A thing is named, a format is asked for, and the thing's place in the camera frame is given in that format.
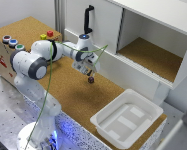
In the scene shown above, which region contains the purple block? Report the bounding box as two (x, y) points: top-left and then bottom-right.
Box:
(87, 76), (95, 84)

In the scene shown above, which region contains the yellow block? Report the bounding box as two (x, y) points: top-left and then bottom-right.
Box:
(40, 33), (48, 41)

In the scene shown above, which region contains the green button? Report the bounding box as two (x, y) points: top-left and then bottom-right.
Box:
(14, 43), (26, 52)

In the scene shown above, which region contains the red button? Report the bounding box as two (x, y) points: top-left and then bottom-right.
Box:
(2, 34), (12, 44)

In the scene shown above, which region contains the green cable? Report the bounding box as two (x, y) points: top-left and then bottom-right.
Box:
(24, 40), (109, 150)

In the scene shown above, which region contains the blue button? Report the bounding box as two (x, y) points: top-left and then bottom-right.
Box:
(8, 38), (19, 48)

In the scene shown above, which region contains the black door handle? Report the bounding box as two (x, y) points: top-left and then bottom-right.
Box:
(83, 4), (95, 35)

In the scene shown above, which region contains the white sliding door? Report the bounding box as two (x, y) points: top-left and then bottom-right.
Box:
(64, 0), (124, 56)

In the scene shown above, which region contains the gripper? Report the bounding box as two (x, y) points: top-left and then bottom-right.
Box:
(72, 54), (101, 77)

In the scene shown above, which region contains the white cabinet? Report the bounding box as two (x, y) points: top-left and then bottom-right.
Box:
(62, 0), (187, 107)

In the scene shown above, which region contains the pink block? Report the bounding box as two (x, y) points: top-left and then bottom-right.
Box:
(46, 30), (54, 38)

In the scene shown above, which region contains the white plastic box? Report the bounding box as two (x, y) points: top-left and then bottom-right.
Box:
(89, 88), (164, 150)

